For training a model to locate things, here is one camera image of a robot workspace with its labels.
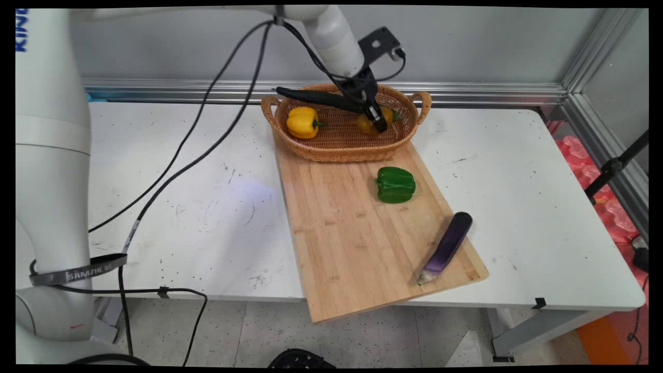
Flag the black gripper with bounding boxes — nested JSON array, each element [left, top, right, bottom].
[[343, 66, 388, 134]]

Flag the brown potato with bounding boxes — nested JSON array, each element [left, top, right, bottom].
[[356, 106, 395, 137]]

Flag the woven wicker basket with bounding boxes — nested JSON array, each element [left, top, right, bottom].
[[261, 83, 433, 163]]

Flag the dark green cucumber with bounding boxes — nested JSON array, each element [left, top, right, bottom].
[[273, 87, 401, 123]]

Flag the yellow bell pepper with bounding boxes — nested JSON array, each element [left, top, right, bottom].
[[286, 106, 327, 140]]

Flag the green bell pepper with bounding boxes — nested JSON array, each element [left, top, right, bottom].
[[375, 166, 417, 204]]

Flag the wooden cutting board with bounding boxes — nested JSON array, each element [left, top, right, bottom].
[[271, 128, 489, 324]]

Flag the purple eggplant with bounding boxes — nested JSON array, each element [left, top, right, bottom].
[[417, 211, 473, 286]]

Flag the black tripod stand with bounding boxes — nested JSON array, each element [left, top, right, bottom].
[[584, 130, 649, 206]]

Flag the black round object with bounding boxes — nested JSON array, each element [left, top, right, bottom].
[[267, 348, 337, 369]]

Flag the pink foam padding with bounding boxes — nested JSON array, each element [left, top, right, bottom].
[[545, 120, 649, 311]]

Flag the grey table leg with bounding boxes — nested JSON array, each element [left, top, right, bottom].
[[486, 308, 613, 364]]

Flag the white table leg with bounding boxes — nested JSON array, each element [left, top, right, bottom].
[[91, 296, 128, 345]]

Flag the horizontal aluminium frame rail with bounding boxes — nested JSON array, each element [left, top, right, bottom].
[[82, 78, 568, 108]]

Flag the upright aluminium frame post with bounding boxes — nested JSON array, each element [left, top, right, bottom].
[[561, 8, 630, 95]]

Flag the slanted aluminium frame rail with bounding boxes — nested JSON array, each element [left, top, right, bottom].
[[561, 93, 649, 245]]

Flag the black cable looping to floor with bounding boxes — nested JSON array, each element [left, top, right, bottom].
[[49, 284, 209, 366]]

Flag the grey printed strap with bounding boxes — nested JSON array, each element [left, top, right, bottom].
[[28, 253, 129, 288]]

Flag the thin black floor cable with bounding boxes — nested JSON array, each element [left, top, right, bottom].
[[626, 274, 649, 364]]

